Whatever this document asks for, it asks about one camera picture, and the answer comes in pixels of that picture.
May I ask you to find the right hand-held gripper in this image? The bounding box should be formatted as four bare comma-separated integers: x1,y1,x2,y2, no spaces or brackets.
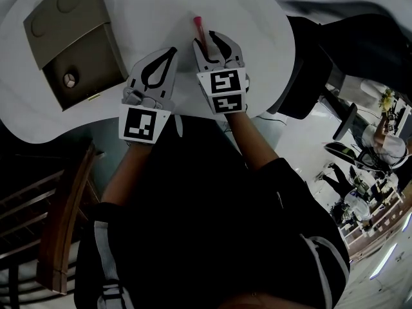
192,30,250,116

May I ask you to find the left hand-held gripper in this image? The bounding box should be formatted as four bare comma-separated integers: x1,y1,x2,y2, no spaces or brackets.
118,46,179,145

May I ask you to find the pink makeup tube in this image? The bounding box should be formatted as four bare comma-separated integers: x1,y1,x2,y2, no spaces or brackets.
192,15,213,61

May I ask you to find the round white-topped makeup jar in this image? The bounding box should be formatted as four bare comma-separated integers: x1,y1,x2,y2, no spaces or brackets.
61,71,80,90

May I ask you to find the beige hinged box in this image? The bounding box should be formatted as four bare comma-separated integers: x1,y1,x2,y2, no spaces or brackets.
22,0,130,113

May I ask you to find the person's left forearm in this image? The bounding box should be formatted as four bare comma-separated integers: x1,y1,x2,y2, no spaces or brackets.
100,141,156,207

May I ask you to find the person's right forearm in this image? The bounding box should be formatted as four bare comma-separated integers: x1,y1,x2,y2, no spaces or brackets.
223,110,281,173

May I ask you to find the black office chair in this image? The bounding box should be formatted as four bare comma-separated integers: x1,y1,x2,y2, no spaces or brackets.
265,13,412,142

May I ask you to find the person's black shirt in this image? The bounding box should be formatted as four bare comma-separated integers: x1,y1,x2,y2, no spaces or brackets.
73,113,352,309

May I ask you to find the black green-striped chair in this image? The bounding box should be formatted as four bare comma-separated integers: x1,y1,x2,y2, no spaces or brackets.
324,140,359,166

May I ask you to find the brown wooden chair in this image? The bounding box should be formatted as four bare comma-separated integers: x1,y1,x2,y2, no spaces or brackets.
0,139,104,309

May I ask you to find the yellow flower bunch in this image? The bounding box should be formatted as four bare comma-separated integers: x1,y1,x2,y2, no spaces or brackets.
378,88,397,113

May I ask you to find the white shelf unit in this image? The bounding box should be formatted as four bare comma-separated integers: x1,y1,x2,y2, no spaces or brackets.
336,175,412,247

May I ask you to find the white strap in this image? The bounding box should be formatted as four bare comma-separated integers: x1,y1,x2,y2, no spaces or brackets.
173,114,185,138

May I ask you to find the thin black cable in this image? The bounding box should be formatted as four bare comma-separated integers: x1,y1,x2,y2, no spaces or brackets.
254,114,288,127

